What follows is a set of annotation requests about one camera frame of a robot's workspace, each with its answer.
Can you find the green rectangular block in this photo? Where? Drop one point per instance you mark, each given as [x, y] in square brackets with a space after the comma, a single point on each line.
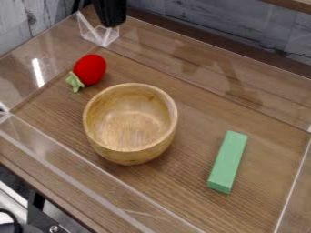
[225, 168]

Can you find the clear acrylic enclosure wall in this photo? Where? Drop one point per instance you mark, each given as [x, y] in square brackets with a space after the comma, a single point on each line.
[100, 200]

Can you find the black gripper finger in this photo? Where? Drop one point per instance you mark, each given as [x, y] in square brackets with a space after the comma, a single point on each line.
[112, 11]

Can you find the wooden bowl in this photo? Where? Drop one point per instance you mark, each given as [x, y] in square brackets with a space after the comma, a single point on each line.
[130, 121]

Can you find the red plush fruit green leaves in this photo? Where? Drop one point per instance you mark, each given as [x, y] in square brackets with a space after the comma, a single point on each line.
[89, 72]

